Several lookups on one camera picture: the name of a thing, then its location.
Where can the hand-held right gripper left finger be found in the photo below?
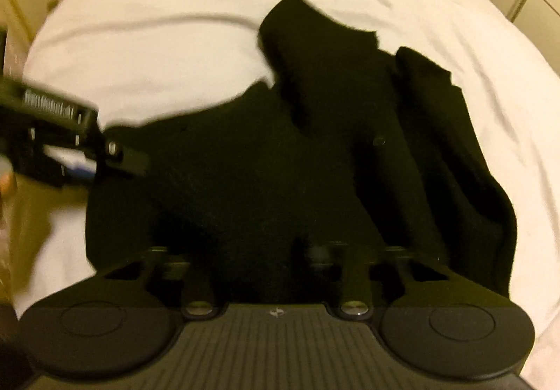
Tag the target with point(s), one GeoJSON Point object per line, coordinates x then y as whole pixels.
{"type": "Point", "coordinates": [197, 283]}

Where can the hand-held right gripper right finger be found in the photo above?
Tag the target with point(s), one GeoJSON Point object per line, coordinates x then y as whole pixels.
{"type": "Point", "coordinates": [355, 278]}

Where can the black garment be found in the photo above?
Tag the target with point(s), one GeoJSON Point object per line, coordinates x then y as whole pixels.
{"type": "Point", "coordinates": [271, 162]}

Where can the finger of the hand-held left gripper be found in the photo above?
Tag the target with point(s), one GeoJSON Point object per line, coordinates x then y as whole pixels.
{"type": "Point", "coordinates": [129, 160]}

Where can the wooden furniture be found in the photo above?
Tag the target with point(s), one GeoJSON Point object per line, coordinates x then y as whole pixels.
{"type": "Point", "coordinates": [13, 18]}

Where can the white bed sheet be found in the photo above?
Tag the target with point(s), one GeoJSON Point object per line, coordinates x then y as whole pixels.
{"type": "Point", "coordinates": [166, 53]}

